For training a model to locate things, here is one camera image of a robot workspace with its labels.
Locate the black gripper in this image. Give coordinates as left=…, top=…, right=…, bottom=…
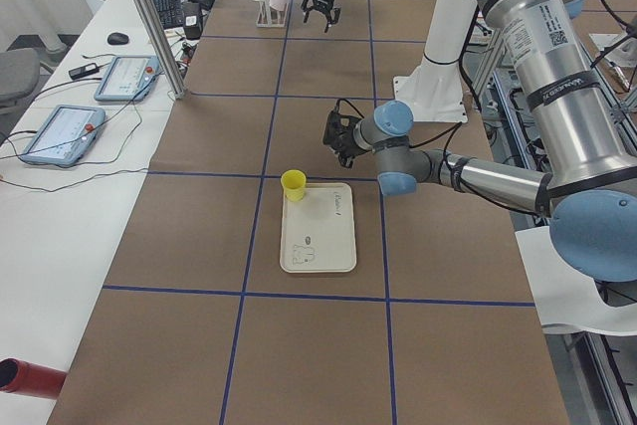
left=301, top=0, right=340, bottom=33
left=322, top=106, right=371, bottom=169

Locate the grey office chair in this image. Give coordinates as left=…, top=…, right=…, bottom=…
left=1, top=48, right=41, bottom=106

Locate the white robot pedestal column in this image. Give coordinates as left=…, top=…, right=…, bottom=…
left=394, top=0, right=477, bottom=122

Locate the red cylinder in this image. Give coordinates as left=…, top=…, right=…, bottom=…
left=1, top=358, right=67, bottom=399

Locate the black computer mouse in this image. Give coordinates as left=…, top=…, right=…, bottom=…
left=106, top=32, right=129, bottom=46

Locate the far blue teach pendant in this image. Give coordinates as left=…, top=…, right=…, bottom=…
left=94, top=56, right=160, bottom=103

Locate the near blue teach pendant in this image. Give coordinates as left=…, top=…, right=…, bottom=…
left=19, top=105, right=106, bottom=167

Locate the yellow plastic cup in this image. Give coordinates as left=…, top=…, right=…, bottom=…
left=280, top=169, right=307, bottom=202

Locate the aluminium frame post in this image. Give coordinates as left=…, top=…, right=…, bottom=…
left=133, top=0, right=185, bottom=99

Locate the cream plastic tray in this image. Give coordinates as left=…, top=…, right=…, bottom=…
left=280, top=182, right=357, bottom=274

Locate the blue teach pendant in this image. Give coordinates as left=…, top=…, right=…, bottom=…
left=94, top=56, right=160, bottom=103
left=19, top=105, right=106, bottom=167

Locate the black keyboard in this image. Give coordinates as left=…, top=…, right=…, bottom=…
left=152, top=0, right=183, bottom=29

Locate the white wire cup rack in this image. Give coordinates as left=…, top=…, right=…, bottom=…
left=256, top=0, right=290, bottom=28

